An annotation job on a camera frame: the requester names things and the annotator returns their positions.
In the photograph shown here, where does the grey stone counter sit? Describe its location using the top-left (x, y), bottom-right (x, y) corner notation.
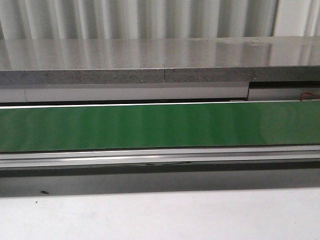
top-left (0, 36), bottom-right (320, 103)

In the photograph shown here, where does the green conveyor belt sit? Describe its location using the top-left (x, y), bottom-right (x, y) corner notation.
top-left (0, 100), bottom-right (320, 153)

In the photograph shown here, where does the white pleated curtain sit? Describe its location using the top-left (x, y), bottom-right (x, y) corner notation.
top-left (0, 0), bottom-right (320, 40)

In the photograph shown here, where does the silver conveyor frame rail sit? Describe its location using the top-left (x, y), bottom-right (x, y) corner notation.
top-left (0, 144), bottom-right (320, 178)

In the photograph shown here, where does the red wire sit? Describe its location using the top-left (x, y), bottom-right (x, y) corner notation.
top-left (299, 91), bottom-right (320, 102)

